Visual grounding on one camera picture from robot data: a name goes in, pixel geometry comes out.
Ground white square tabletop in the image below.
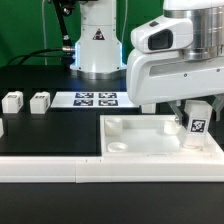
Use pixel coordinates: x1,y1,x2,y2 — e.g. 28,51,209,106
100,115,224,158

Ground white L-shaped obstacle fence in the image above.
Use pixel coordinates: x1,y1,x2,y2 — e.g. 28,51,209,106
0,155,224,183

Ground white part at left edge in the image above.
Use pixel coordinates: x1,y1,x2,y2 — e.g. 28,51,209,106
0,118,4,138

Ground white sheet with AprilTags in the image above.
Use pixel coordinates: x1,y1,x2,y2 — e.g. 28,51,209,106
51,92,136,108

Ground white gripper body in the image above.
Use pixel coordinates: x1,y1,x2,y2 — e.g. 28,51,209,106
126,19,224,105

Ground black cables on table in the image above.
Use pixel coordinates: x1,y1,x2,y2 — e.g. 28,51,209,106
6,48,75,66

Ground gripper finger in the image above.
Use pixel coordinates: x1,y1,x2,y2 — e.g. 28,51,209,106
168,100,184,125
213,94,224,121

